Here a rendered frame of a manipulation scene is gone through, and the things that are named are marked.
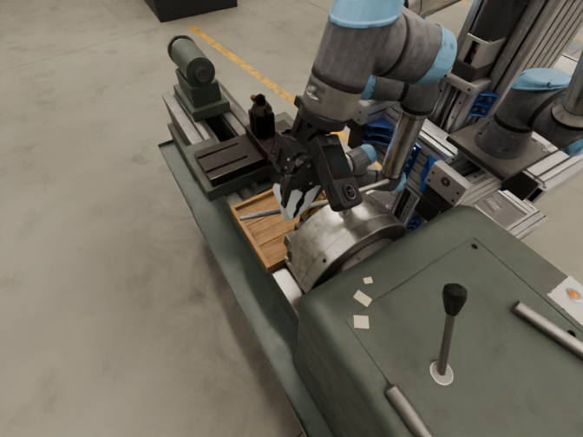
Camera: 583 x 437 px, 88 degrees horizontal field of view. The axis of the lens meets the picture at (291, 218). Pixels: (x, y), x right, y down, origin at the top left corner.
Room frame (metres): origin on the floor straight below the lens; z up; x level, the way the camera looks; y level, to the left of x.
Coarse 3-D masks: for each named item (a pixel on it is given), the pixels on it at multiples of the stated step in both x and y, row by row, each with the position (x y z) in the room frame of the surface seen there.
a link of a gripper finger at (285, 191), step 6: (288, 174) 0.32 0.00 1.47; (294, 174) 0.32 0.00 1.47; (282, 180) 0.33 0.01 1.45; (288, 180) 0.32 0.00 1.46; (294, 180) 0.32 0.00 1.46; (282, 186) 0.32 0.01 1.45; (288, 186) 0.31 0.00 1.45; (294, 186) 0.32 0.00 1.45; (282, 192) 0.32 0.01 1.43; (288, 192) 0.31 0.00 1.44; (282, 198) 0.31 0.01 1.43; (288, 198) 0.31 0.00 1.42; (282, 204) 0.32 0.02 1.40
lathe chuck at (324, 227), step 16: (352, 208) 0.44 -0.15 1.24; (368, 208) 0.44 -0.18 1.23; (384, 208) 0.47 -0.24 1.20; (304, 224) 0.42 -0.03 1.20; (320, 224) 0.41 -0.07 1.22; (336, 224) 0.40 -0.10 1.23; (352, 224) 0.39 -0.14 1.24; (304, 240) 0.38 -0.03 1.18; (320, 240) 0.37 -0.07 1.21; (336, 240) 0.36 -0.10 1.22; (304, 256) 0.35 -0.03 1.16; (304, 272) 0.32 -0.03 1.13
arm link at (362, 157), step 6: (366, 144) 0.83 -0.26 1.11; (354, 150) 0.79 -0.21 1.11; (360, 150) 0.79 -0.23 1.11; (366, 150) 0.79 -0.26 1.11; (372, 150) 0.79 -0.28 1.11; (354, 156) 0.76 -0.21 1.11; (360, 156) 0.76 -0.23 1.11; (366, 156) 0.77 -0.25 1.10; (372, 156) 0.78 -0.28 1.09; (354, 162) 0.74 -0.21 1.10; (360, 162) 0.75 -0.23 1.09; (366, 162) 0.76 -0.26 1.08; (372, 162) 0.77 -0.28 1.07; (354, 168) 0.73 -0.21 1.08; (360, 168) 0.75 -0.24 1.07; (366, 168) 0.77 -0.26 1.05; (354, 174) 0.75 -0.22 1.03; (360, 174) 0.75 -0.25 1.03
